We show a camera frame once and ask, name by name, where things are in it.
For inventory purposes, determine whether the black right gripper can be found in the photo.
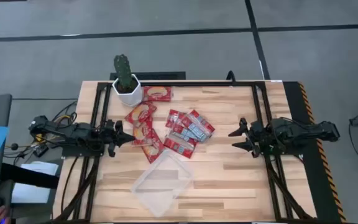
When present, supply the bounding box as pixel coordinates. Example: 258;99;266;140
228;117;272;159

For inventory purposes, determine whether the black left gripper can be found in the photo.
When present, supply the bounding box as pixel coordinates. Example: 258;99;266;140
99;119;135;158

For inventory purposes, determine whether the red popcorn bag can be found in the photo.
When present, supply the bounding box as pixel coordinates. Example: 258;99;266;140
163;135;198;159
131;116;154;147
186;108;216;142
141;129;167;164
169;119;204;144
142;85;173;103
165;108;188;130
124;101;158;125

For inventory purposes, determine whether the white faceted plant pot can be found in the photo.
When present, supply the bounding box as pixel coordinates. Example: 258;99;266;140
112;73;143;108

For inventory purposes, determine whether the clear plastic bin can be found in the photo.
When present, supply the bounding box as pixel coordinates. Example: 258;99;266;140
130;149;195;218

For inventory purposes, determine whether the green cactus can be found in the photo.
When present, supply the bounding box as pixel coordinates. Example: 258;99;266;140
113;54;133;91

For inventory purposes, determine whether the black power adapter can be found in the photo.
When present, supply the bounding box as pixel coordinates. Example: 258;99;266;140
32;144;50;158

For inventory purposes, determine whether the black flat bar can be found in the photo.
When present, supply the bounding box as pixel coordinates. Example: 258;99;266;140
0;162;60;190

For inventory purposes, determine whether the white paper sheet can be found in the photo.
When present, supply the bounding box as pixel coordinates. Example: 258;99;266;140
11;161;60;205

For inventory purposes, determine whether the black looped cable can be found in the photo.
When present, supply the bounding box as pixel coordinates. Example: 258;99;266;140
226;70;237;85

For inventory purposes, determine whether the yellow cable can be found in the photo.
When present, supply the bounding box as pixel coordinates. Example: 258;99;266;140
34;114;74;144

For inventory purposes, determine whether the black cable bundle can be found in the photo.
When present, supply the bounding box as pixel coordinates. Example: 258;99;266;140
3;101;79;159

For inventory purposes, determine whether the black aluminium table frame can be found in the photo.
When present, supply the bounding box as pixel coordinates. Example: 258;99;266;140
53;80;318;224

